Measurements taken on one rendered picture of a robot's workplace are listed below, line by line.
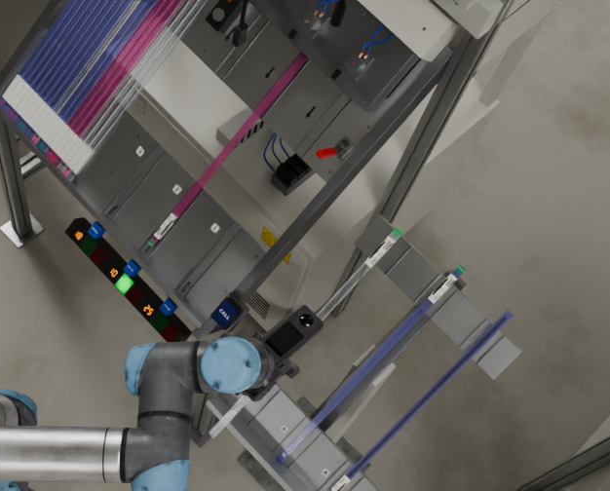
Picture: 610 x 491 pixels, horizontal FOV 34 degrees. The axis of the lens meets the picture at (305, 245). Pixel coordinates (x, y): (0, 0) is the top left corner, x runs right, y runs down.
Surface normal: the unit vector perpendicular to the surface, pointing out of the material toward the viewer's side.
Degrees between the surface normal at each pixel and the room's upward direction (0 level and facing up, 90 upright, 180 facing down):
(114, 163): 43
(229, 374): 27
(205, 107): 0
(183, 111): 0
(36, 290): 0
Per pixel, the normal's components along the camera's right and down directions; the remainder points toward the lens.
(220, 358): -0.18, -0.11
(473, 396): 0.16, -0.42
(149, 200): -0.36, 0.09
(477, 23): -0.70, 0.59
